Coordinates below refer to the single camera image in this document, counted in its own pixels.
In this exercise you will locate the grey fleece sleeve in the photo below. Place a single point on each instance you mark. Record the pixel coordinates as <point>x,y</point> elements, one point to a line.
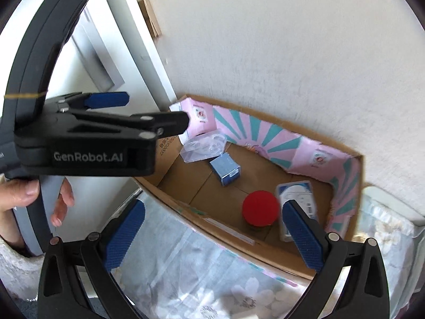
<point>20,274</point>

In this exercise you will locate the small wooden wall block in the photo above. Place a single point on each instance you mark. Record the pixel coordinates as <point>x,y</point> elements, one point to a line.
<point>150,18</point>

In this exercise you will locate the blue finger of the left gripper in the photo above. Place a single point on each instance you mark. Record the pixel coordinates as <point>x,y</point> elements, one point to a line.
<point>152,124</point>
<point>93,101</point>

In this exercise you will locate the small blue box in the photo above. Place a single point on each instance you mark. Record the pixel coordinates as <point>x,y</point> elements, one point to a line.
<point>226,169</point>

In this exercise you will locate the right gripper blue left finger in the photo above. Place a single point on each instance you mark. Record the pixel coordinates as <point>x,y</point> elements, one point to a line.
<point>61,293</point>

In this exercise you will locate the red lid jar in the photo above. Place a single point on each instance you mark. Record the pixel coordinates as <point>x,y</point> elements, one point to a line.
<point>260,209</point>

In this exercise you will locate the cardboard box with pink liner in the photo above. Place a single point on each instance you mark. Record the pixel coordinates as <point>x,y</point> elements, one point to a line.
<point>270,152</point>

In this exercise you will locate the grey recessed door handle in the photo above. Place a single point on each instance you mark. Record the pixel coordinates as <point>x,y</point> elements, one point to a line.
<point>94,55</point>

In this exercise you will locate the person's left hand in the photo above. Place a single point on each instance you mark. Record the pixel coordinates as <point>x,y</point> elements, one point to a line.
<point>18,193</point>

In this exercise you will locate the clear plastic blister case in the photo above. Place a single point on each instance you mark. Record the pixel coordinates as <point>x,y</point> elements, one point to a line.
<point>205,146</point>

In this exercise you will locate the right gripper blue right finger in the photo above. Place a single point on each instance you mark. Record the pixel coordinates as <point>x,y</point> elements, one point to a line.
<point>365,293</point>

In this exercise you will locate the white bed rail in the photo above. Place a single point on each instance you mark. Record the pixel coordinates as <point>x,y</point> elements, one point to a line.
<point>395,202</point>

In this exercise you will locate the clear box with white label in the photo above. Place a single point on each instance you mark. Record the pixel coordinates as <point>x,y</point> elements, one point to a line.
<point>302,193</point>

